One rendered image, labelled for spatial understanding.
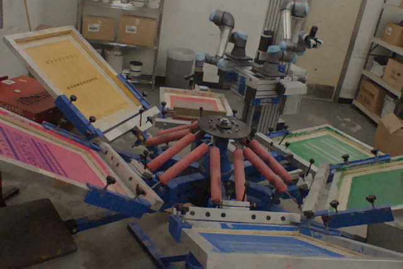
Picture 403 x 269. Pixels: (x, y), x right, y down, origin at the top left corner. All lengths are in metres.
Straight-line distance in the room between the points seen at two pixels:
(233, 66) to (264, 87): 0.50
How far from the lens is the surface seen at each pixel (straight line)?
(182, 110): 3.08
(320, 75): 7.50
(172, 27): 6.66
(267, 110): 4.08
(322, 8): 7.20
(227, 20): 3.65
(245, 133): 2.21
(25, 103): 2.83
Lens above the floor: 2.19
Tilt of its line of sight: 23 degrees down
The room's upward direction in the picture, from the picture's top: 10 degrees clockwise
